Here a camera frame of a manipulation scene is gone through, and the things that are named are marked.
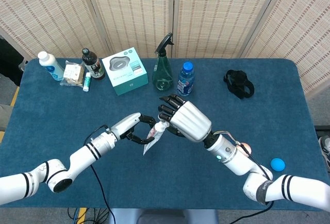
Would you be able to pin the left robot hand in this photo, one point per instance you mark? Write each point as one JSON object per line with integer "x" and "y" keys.
{"x": 126, "y": 124}

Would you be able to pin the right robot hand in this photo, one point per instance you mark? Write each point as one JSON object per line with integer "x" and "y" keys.
{"x": 190, "y": 121}

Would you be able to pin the white printed toothpaste tube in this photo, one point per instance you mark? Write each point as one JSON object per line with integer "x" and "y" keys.
{"x": 149, "y": 147}

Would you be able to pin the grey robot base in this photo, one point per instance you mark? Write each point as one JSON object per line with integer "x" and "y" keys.
{"x": 165, "y": 217}

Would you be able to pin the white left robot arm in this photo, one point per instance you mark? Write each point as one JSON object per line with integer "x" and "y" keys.
{"x": 77, "y": 157}

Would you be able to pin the blue water bottle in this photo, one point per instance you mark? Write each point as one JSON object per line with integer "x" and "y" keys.
{"x": 185, "y": 82}

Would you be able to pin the dark glass bottle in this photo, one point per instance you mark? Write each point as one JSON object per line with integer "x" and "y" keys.
{"x": 94, "y": 67}

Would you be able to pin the green spray bottle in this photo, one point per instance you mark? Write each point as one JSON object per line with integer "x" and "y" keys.
{"x": 162, "y": 76}

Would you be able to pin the white teal product box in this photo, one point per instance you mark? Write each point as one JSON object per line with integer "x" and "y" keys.
{"x": 123, "y": 69}

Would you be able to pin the small white green tube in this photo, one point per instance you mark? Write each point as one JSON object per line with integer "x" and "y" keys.
{"x": 87, "y": 82}

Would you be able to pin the peach ball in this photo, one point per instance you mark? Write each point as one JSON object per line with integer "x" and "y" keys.
{"x": 247, "y": 147}

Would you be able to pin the blue felt table mat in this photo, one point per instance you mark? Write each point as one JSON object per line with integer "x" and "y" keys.
{"x": 180, "y": 182}

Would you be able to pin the clear snack packet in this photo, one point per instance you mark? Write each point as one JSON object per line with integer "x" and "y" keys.
{"x": 73, "y": 73}

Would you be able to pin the white bottle blue print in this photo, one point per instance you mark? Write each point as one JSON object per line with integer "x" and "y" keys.
{"x": 51, "y": 67}

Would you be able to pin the blue ball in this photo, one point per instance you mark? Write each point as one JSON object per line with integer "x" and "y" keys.
{"x": 277, "y": 164}

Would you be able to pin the bamboo screen panel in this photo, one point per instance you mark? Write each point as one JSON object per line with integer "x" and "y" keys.
{"x": 304, "y": 28}
{"x": 219, "y": 15}
{"x": 46, "y": 15}
{"x": 134, "y": 15}

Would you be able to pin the black bulky object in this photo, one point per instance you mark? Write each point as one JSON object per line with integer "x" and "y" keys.
{"x": 10, "y": 61}

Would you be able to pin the grey sneaker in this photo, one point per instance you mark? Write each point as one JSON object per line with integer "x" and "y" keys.
{"x": 325, "y": 144}

